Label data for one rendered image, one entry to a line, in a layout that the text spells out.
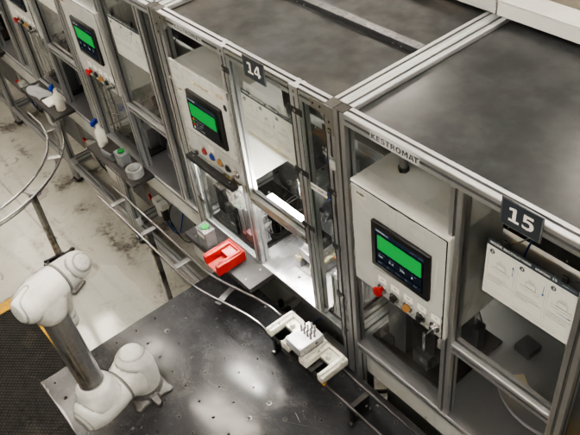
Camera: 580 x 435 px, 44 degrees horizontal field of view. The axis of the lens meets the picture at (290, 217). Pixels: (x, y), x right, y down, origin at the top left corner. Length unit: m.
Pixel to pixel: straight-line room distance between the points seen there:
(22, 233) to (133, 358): 2.53
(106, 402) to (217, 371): 0.53
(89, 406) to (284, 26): 1.66
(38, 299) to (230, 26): 1.23
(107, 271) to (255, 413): 2.06
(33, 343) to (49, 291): 1.97
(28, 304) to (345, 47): 1.42
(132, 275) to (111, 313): 0.32
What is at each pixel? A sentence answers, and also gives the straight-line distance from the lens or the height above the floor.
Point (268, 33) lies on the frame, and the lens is 2.73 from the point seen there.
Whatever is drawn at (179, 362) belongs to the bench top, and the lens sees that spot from 3.32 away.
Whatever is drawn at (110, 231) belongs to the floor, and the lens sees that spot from 5.13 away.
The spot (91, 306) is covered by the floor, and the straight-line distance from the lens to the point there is 4.66.
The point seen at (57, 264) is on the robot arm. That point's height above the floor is 1.51.
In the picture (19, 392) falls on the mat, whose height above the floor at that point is 0.01.
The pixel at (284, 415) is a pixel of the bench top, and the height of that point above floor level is 0.68.
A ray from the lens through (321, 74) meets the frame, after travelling 2.44.
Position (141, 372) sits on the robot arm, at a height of 0.89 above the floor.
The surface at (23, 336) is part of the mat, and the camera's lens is 4.67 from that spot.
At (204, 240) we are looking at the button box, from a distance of 3.38.
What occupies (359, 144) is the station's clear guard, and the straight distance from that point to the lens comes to 2.24.
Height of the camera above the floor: 3.25
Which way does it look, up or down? 42 degrees down
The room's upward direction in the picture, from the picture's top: 8 degrees counter-clockwise
